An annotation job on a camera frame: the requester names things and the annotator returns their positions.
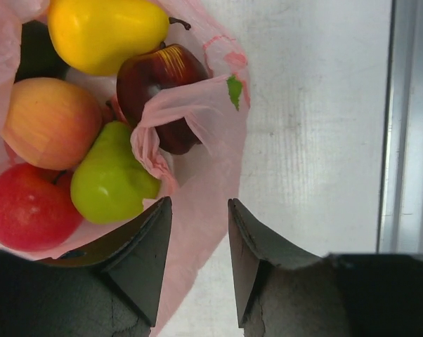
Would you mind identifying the dark red fake apple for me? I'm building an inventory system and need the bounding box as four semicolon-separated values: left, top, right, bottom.
115;41;211;156

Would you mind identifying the dark green fake avocado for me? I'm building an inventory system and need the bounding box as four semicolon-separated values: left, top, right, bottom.
15;20;70;82

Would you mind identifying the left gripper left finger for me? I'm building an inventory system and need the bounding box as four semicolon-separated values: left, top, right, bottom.
0;197;172;336

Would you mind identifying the yellow fake pear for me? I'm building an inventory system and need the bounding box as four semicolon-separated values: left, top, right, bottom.
47;0;191;77

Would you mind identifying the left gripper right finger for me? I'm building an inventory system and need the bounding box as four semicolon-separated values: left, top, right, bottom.
228;199;423;336

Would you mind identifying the orange fake peach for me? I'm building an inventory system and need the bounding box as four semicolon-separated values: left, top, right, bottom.
1;77;103;170

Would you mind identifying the green fake pear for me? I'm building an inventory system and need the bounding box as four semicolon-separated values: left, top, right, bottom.
70;121;161;225

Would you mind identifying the aluminium front rail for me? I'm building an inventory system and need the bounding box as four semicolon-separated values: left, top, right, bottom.
377;1;423;253

